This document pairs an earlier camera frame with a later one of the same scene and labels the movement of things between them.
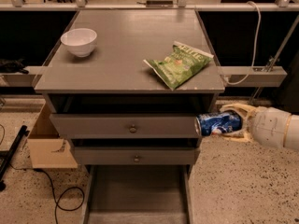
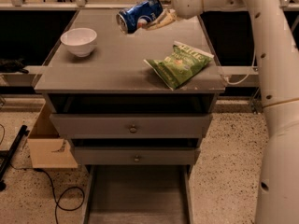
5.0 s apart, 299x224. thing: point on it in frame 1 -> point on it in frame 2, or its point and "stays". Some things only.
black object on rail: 13,65 stays
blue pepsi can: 217,122 -> 138,16
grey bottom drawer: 138,194 stays
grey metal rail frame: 233,76 stays
